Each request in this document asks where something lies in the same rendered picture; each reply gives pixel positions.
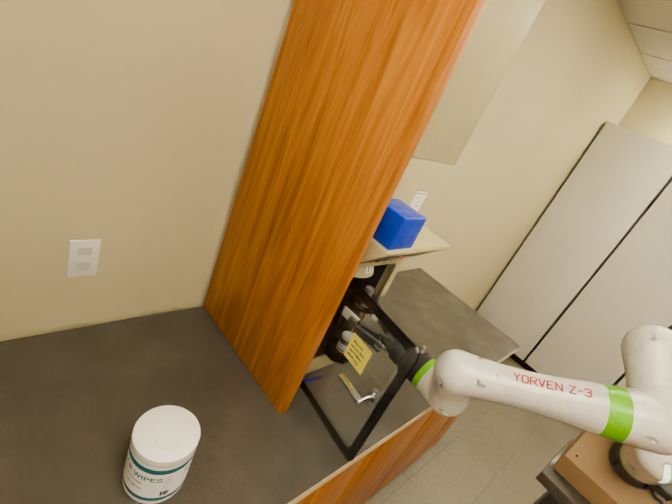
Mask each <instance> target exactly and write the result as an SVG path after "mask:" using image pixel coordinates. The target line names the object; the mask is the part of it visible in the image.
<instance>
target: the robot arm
mask: <svg viewBox="0 0 672 504"><path fill-rule="evenodd" d="M417 348H418V350H419V355H420V356H419V359H418V361H417V362H416V364H415V365H414V367H413V369H412V370H411V372H410V373H409V375H408V376H407V379H408V380H409V381H410V382H411V383H412V384H413V385H414V386H415V387H416V388H417V389H418V390H419V391H420V393H421V394H422V395H423V396H424V398H425V399H426V400H427V402H428V403H429V405H430V406H431V408H432V409H433V410H434V411H435V412H437V413H438V414H440V415H442V416H446V417H453V416H457V415H459V414H461V413H462V412H463V411H464V410H465V409H466V407H467V405H468V402H469V398H473V399H479V400H484V401H489V402H494V403H499V404H503V405H507V406H511V407H515V408H519V409H522V410H526V411H529V412H533V413H536V414H539V415H542V416H545V417H548V418H551V419H554V420H557V421H560V422H562V423H565V424H568V425H570V426H573V427H576V428H578V429H581V430H584V431H587V432H589V433H592V434H595V435H598V436H601V437H604V438H607V439H610V440H613V441H616V442H614V443H613V445H612V446H611V448H610V452H609V459H610V463H611V466H612V468H613V470H614V471H615V473H616V474H617V475H618V477H619V478H620V479H622V480H623V481H624V482H625V483H627V484H629V485H630V486H632V487H635V488H638V489H651V491H652V494H653V497H654V499H656V500H657V501H658V502H660V503H662V504H663V503H664V502H665V501H669V500H672V331H671V330H670V329H667V328H665V327H662V326H659V325H650V324H648V325H641V326H637V327H635V328H633V329H631V330H629V331H628V332H627V333H626V334H625V335H624V337H623V339H622V342H621V355H622V359H623V364H624V370H625V378H626V388H624V387H619V386H614V385H608V384H602V383H596V382H590V381H583V380H576V379H569V378H563V377H557V376H551V375H546V374H541V373H536V372H532V371H527V370H523V369H519V368H515V367H511V366H508V365H504V364H501V363H497V362H494V361H491V360H488V359H485V358H482V357H479V356H476V355H473V354H471V353H468V352H465V351H463V350H459V349H451V350H447V351H445V352H443V353H442V354H440V355H439V357H438V358H437V359H436V360H435V359H434V358H432V357H431V356H430V355H429V354H428V352H426V351H425V349H426V347H425V346H423V347H420V346H417Z"/></svg>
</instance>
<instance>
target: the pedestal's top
mask: <svg viewBox="0 0 672 504"><path fill-rule="evenodd" d="M572 441H573V439H571V440H570V441H569V442H568V443H567V444H566V445H565V446H564V447H563V448H562V449H561V450H560V451H559V452H558V453H557V454H556V456H555V457H554V458H553V459H552V460H551V461H550V462H549V463H548V464H547V465H546V467H545V468H544V469H543V470H542V471H541V472H540V473H539V474H538V475H537V477H536V479H537V480H538V481H539V482H540V483H541V484H542V485H543V486H544V487H545V488H546V489H547V490H548V491H549V492H550V493H551V495H552V496H553V497H554V498H555V499H556V500H557V501H558V502H559V503H560V504H591V503H590V502H589V501H588V500H587V499H586V498H585V497H584V496H583V495H582V494H580V493H579V492H578V491H577V490H576V489H575V488H574V487H573V486H572V485H571V484H570V483H569V482H568V481H567V480H566V479H565V478H564V477H563V476H562V475H560V474H559V473H558V472H557V471H556V470H555V469H554V468H553V465H554V464H555V463H556V461H557V460H558V459H559V457H560V456H561V455H562V453H563V452H564V451H565V449H566V448H567V446H568V445H569V444H570V443H571V442H572Z"/></svg>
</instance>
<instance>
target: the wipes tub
mask: <svg viewBox="0 0 672 504"><path fill-rule="evenodd" d="M200 433H201V431H200V425H199V422H198V420H197V419H196V417H195V416H194V415H193V414H192V413H191V412H190V411H188V410H186V409H184V408H182V407H179V406H173V405H165V406H159V407H156V408H153V409H151V410H149V411H147V412H146V413H145V414H143V415H142V416H141V417H140V418H139V419H138V421H137V422H136V424H135V426H134V429H133V433H132V436H131V440H130V445H129V449H128V453H127V457H126V462H125V466H124V470H123V477H122V482H123V487H124V489H125V491H126V493H127V494H128V495H129V496H130V497H131V498H132V499H133V500H135V501H137V502H140V503H144V504H155V503H160V502H163V501H165V500H167V499H169V498H170V497H172V496H173V495H174V494H175V493H176V492H177V491H178V490H179V489H180V487H181V486H182V484H183V482H184V480H185V477H186V475H187V472H188V469H189V467H190V464H191V461H192V458H193V456H194V453H195V450H196V448H197V445H198V442H199V439H200Z"/></svg>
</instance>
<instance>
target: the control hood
mask: <svg viewBox="0 0 672 504"><path fill-rule="evenodd" d="M449 248H451V245H450V244H448V243H447V242H445V241H444V240H442V239H441V238H440V237H438V236H437V235H435V234H434V233H433V232H431V231H430V230H428V229H427V228H425V227H424V226H423V227H422V229H421V231H420V233H419V234H418V236H417V238H416V240H415V242H414V243H413V245H412V247H411V248H405V249H396V250H387V249H386V248H385V247H384V246H382V245H381V244H380V243H379V242H378V241H376V240H375V239H374V238H373V237H372V239H371V241H370V243H369V245H368V247H367V249H366V251H365V253H364V256H363V258H362V260H361V262H360V263H364V262H368V261H373V260H377V259H381V258H388V257H396V256H404V255H412V254H418V255H423V254H428V253H432V252H437V251H442V250H446V249H449ZM420 253H423V254H420ZM418 255H413V256H418ZM413 256H409V257H413Z"/></svg>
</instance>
